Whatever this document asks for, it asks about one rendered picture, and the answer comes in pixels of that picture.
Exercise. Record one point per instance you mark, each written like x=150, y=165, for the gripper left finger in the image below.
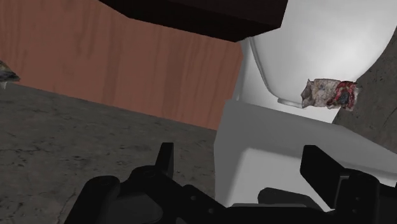
x=145, y=192

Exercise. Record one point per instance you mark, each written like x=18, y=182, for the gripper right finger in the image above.
x=347, y=189

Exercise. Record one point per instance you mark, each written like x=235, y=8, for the white toilet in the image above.
x=279, y=142

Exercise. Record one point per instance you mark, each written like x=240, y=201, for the crumpled white and red wrapper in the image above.
x=329, y=93

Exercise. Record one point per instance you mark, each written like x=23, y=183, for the grey crumpled object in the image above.
x=6, y=75

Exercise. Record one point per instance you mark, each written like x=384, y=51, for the dark robot stand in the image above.
x=198, y=17

